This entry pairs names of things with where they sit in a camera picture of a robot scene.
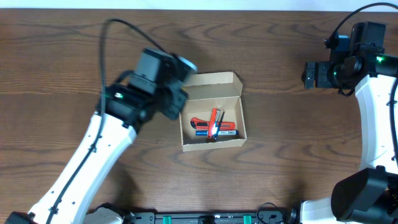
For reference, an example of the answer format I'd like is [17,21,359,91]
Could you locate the blue marker pen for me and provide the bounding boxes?
[195,129,239,136]

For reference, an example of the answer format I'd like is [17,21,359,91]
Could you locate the red utility knife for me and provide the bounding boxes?
[190,117,236,130]

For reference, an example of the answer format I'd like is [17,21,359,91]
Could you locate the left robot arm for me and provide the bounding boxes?
[6,78,188,223]

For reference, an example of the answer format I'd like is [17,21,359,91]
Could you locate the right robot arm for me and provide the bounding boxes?
[298,54,397,223]

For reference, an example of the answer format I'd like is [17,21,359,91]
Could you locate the open cardboard box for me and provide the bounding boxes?
[180,72,247,152]

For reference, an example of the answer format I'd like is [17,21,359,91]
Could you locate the red and white pliers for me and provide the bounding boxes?
[206,108,221,142]

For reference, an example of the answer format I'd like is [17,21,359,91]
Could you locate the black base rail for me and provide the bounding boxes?
[86,203,361,224]

